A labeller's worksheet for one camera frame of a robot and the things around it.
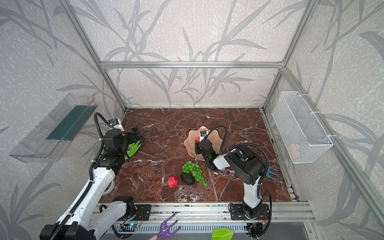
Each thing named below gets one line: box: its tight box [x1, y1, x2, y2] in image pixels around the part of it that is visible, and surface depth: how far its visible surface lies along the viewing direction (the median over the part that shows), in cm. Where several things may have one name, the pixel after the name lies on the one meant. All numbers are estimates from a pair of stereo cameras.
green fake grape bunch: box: [182, 161, 208, 187], surface depth 85 cm
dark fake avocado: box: [180, 172, 196, 186], surface depth 83 cm
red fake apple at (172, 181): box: [167, 176, 178, 189], surface depth 81 cm
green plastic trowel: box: [210, 227, 234, 240], surface depth 69 cm
